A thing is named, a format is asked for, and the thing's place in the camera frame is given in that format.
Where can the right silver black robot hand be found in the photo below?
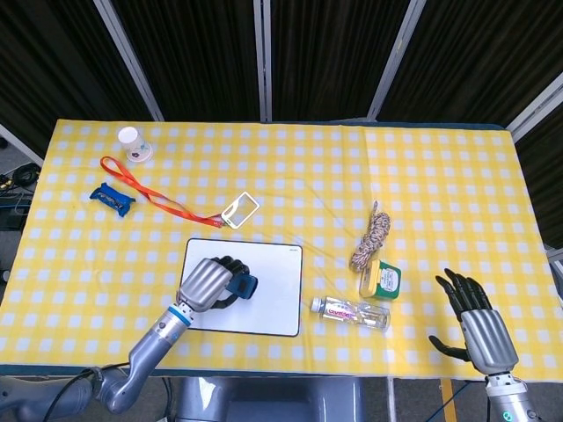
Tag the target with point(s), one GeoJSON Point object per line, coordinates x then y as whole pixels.
{"type": "Point", "coordinates": [488, 338]}

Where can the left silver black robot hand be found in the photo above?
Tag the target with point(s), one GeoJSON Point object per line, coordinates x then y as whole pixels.
{"type": "Point", "coordinates": [202, 283]}

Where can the blue whiteboard eraser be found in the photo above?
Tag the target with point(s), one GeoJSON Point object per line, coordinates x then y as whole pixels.
{"type": "Point", "coordinates": [244, 285]}

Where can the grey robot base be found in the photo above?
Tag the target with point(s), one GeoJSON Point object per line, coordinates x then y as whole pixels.
{"type": "Point", "coordinates": [264, 400]}

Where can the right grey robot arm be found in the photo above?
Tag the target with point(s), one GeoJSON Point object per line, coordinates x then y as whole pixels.
{"type": "Point", "coordinates": [510, 400]}

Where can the small black-framed whiteboard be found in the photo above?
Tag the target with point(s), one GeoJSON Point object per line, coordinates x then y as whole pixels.
{"type": "Point", "coordinates": [277, 299]}

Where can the clear badge holder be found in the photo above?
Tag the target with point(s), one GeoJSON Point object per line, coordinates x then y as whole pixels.
{"type": "Point", "coordinates": [239, 209]}

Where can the yellow and green box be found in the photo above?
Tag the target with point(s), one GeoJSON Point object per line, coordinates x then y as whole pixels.
{"type": "Point", "coordinates": [387, 281]}

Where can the blue snack packet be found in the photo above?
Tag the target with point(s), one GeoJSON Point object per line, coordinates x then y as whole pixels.
{"type": "Point", "coordinates": [110, 198]}

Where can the clear plastic water bottle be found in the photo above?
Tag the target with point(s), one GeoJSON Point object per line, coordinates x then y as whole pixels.
{"type": "Point", "coordinates": [352, 313]}

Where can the yellow checkered tablecloth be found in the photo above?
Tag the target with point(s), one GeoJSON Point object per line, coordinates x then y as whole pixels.
{"type": "Point", "coordinates": [308, 176]}

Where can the floral paper cup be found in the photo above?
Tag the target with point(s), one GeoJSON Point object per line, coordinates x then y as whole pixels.
{"type": "Point", "coordinates": [134, 145]}

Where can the dark partition panel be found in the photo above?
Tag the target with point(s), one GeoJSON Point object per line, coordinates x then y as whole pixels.
{"type": "Point", "coordinates": [53, 66]}
{"type": "Point", "coordinates": [550, 176]}
{"type": "Point", "coordinates": [193, 57]}
{"type": "Point", "coordinates": [334, 57]}
{"type": "Point", "coordinates": [475, 57]}

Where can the white partition post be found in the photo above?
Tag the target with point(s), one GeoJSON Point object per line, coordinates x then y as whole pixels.
{"type": "Point", "coordinates": [129, 57]}
{"type": "Point", "coordinates": [19, 145]}
{"type": "Point", "coordinates": [536, 109]}
{"type": "Point", "coordinates": [395, 57]}
{"type": "Point", "coordinates": [263, 57]}

